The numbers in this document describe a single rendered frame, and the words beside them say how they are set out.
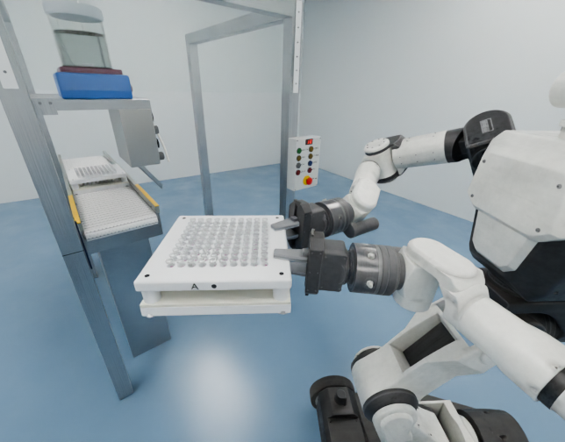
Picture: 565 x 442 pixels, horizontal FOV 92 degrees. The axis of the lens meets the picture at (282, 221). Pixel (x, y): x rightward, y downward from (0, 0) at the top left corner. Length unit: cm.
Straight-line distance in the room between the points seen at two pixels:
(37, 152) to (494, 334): 112
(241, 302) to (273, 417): 106
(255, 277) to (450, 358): 51
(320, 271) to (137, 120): 88
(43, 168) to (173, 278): 69
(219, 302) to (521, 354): 40
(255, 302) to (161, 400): 119
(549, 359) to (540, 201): 28
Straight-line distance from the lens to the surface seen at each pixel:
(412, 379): 84
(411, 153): 89
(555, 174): 62
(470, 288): 48
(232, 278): 44
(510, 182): 67
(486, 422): 128
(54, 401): 183
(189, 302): 48
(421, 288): 52
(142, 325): 169
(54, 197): 110
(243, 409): 151
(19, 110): 105
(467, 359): 79
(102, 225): 124
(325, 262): 47
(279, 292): 46
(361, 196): 70
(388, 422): 86
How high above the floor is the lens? 132
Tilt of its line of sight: 26 degrees down
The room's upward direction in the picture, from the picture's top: 1 degrees clockwise
